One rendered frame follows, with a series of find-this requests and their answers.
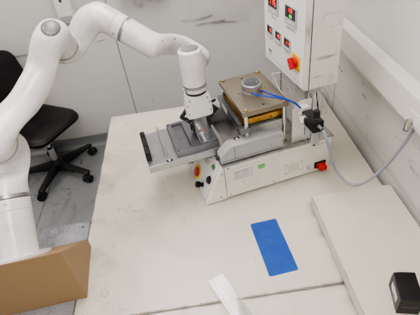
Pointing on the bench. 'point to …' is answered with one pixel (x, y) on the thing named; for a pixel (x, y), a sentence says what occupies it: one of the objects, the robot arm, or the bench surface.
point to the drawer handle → (145, 147)
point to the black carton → (405, 292)
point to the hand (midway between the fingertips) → (200, 125)
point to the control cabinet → (304, 49)
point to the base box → (268, 170)
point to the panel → (205, 170)
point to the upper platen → (257, 115)
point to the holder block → (187, 139)
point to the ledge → (369, 243)
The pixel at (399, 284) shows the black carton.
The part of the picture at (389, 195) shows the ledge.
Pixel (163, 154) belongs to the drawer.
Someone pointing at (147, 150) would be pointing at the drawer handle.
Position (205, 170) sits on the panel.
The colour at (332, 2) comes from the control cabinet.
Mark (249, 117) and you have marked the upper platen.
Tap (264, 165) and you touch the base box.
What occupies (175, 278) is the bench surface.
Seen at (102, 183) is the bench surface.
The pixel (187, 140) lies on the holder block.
